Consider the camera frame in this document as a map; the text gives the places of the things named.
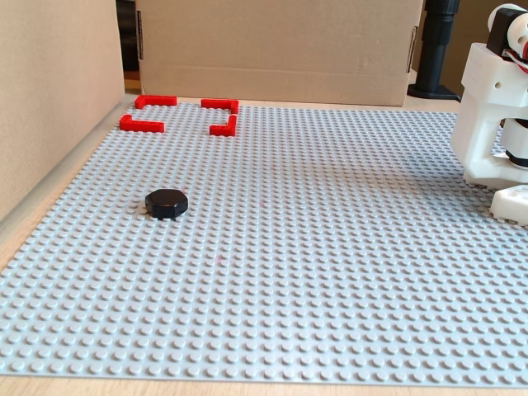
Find black octagonal Lego piece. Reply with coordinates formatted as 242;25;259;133
144;188;190;221

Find black stand pole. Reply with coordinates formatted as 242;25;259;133
407;0;461;102

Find tall cardboard side panel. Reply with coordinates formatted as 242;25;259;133
0;0;127;224

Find red L-shaped Lego corner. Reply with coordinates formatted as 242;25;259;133
134;94;178;110
209;115;238;138
118;114;166;134
200;98;240;116

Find grey Lego baseplate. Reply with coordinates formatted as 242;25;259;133
0;101;528;387

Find red white servo wires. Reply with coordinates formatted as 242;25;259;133
502;35;528;78

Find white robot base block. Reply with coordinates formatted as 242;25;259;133
489;183;528;227

